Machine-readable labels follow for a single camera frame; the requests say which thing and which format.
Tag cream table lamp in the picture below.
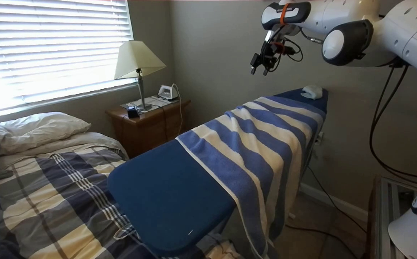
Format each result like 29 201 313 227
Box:
115 40 165 112

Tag plaid bed comforter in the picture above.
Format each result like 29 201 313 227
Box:
0 145 243 259

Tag small black alarm clock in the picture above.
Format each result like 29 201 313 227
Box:
126 106 139 119

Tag white pillow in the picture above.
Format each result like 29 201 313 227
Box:
0 112 90 155

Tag white clothes iron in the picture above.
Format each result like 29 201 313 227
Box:
158 84 178 100

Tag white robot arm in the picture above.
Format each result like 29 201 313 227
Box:
250 0 417 71

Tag white window blinds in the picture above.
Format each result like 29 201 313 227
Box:
0 0 132 110

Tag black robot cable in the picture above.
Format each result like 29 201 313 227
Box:
285 61 417 259

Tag small white object on board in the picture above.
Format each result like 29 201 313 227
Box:
300 84 323 99

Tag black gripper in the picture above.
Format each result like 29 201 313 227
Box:
250 30 296 74

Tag wooden nightstand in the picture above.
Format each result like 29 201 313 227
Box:
106 100 190 156

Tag blue white striped towel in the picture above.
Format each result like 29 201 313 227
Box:
177 96 325 259

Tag white robot base platform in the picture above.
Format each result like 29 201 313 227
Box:
367 176 417 259

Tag blue ironing board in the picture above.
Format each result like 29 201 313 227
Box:
108 89 328 256

